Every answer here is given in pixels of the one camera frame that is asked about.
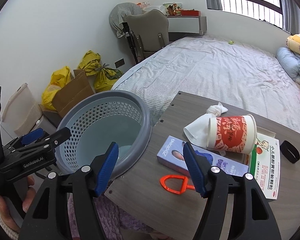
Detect yellow bag left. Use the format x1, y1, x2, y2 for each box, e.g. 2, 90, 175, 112
42, 66, 72, 111

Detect red white paper cup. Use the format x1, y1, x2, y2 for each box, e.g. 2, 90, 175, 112
207, 114, 257, 154

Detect yellow bag right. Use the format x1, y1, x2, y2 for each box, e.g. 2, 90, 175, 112
94, 64, 123, 93

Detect light blue pillow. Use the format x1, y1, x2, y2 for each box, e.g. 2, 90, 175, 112
275, 47, 300, 83

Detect yellow bag middle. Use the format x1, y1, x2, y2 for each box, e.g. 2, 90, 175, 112
77, 50, 102, 76

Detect black wall socket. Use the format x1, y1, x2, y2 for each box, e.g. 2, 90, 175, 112
114, 59, 125, 68

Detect beige plastic bin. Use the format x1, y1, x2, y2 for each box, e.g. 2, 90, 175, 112
1, 83, 43, 136

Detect orange plastic tool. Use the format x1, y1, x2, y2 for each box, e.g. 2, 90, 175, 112
160, 174, 195, 195

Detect green white medicine box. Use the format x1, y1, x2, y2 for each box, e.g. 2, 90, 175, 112
243, 127, 281, 200

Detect purple fuzzy clothing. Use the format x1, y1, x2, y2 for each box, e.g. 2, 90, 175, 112
67, 194, 151, 240

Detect grey padded chair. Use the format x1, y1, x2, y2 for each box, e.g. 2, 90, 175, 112
126, 9, 170, 60

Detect grey perforated plastic basket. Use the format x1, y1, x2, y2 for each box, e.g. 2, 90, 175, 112
56, 90, 152, 179

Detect white tissue under cup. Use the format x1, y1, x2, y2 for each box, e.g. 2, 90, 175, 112
183, 102, 228, 149

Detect left hand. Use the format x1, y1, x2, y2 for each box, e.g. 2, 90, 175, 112
0, 175, 36, 239

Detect black wristband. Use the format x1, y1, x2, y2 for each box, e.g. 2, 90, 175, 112
280, 140, 300, 164

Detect white wall desk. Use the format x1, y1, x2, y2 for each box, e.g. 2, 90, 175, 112
167, 16, 207, 35

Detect bed with checked sheet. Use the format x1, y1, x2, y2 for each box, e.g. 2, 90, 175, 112
113, 35, 300, 133

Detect purple Zootopia toothpaste box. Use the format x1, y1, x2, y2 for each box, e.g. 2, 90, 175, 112
157, 135, 249, 177

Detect grey garment on chair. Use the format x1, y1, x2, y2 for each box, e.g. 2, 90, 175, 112
109, 2, 143, 38

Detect brown cardboard box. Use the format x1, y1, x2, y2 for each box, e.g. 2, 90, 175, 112
52, 69, 95, 118

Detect red box on desk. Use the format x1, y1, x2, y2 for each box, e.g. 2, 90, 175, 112
181, 10, 201, 17

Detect yellow bag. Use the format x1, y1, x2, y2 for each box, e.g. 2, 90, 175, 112
42, 66, 72, 111
77, 50, 102, 76
94, 64, 123, 93

